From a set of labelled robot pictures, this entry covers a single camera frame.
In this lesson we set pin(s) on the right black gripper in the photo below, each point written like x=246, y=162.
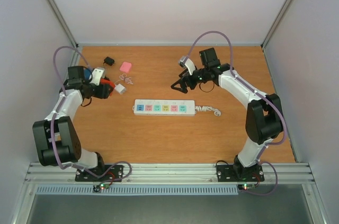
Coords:
x=188, y=80

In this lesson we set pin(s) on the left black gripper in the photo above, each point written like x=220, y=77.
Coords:
x=104, y=92

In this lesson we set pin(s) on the red cube socket adapter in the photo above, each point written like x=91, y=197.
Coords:
x=107, y=82

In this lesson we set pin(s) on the black plug adapter with cable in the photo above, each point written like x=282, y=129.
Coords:
x=108, y=62

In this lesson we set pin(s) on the white charger with pink cable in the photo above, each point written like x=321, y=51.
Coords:
x=119, y=84

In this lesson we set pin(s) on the pink cube socket adapter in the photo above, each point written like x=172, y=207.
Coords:
x=126, y=67

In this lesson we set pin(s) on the white power strip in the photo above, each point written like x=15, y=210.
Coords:
x=156, y=107

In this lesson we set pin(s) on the blue cube socket adapter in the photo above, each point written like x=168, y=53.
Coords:
x=88, y=74

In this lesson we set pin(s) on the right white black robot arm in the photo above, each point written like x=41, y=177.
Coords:
x=264, y=118

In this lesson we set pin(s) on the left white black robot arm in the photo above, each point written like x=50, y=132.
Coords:
x=56, y=139

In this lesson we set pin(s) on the left small circuit board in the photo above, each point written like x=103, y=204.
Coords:
x=101, y=187

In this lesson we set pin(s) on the small circuit board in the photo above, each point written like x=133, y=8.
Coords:
x=246, y=186
x=101, y=187

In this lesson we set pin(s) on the right small circuit board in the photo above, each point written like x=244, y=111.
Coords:
x=246, y=186

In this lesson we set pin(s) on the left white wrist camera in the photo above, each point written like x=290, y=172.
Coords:
x=97, y=74

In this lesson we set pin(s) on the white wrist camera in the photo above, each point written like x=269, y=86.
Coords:
x=97, y=74
x=186, y=63

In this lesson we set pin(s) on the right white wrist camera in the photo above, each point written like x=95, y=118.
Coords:
x=186, y=63

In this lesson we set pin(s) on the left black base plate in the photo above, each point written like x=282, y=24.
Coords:
x=100, y=174

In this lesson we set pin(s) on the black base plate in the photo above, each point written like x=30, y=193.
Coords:
x=228, y=173
x=100, y=174

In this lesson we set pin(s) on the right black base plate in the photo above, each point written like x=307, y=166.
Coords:
x=228, y=173

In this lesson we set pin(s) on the grey slotted cable duct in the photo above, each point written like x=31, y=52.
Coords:
x=137, y=190

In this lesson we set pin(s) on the aluminium front rail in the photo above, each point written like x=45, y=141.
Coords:
x=288, y=173

